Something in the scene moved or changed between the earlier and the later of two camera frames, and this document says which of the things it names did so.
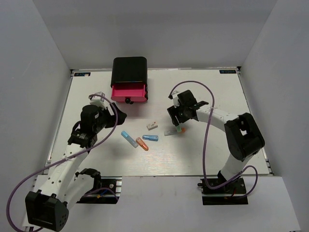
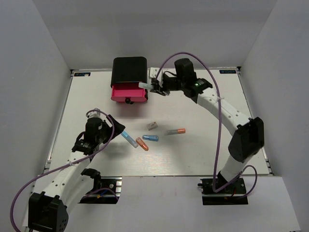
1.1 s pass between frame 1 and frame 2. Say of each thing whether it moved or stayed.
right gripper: moved
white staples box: stayed
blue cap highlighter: stayed
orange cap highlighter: stayed
